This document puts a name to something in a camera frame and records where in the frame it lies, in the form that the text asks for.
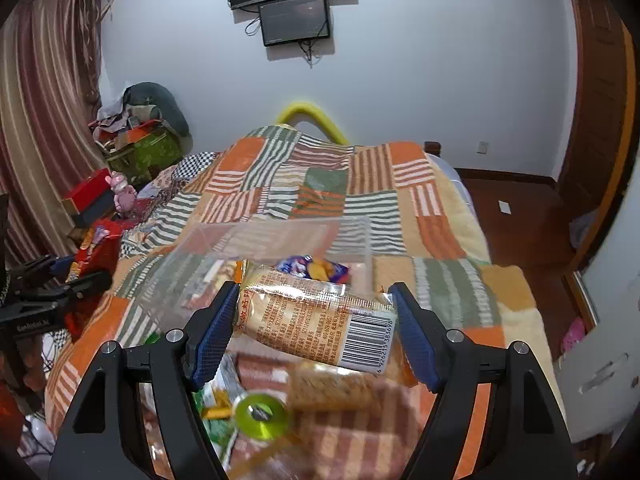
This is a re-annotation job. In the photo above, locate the striped brown curtain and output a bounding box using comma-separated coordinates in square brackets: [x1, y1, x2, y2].
[0, 0, 113, 266]

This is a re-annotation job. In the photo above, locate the clear plastic container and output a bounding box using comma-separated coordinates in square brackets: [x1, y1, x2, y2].
[131, 216, 375, 356]

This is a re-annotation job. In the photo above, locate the green tape roll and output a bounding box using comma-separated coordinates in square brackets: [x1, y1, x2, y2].
[234, 391, 290, 442]

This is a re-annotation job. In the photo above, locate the yellow foam tube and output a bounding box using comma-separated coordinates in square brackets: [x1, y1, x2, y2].
[274, 102, 352, 146]

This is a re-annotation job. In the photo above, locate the beige barcode snack packet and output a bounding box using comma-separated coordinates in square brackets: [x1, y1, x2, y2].
[235, 260, 399, 374]

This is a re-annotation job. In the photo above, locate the brown wooden door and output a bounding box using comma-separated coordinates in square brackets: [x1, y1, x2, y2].
[540, 0, 640, 271]

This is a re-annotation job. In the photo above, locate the pink plush toy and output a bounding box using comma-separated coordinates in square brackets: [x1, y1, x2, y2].
[108, 171, 138, 214]

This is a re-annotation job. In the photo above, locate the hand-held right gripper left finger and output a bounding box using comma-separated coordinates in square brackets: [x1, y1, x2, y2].
[47, 280, 241, 480]

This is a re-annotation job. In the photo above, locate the patchwork striped blanket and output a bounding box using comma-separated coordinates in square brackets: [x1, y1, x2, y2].
[44, 124, 568, 480]

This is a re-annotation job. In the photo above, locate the brown cereal bar packet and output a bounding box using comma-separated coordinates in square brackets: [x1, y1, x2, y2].
[289, 364, 378, 412]

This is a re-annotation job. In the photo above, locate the red snack bag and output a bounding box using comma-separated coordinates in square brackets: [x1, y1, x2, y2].
[66, 218, 132, 283]

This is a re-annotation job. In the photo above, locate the red flat box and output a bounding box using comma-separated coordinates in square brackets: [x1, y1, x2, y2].
[61, 168, 117, 227]

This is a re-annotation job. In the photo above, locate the small black wall monitor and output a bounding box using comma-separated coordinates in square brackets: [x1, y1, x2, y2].
[258, 0, 332, 48]

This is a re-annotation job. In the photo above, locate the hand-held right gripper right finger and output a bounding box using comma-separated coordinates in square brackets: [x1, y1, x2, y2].
[387, 282, 576, 480]

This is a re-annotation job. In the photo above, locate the blue snack packet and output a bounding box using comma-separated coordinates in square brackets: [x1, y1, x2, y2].
[276, 255, 351, 284]

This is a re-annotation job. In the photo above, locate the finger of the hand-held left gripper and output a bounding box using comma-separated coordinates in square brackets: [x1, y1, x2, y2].
[9, 255, 77, 288]
[14, 270, 114, 312]

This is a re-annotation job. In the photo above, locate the green snack packet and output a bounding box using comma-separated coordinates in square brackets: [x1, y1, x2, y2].
[192, 354, 243, 463]

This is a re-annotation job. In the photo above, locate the white cabinet door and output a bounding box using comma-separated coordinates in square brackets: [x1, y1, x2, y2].
[550, 125, 640, 443]

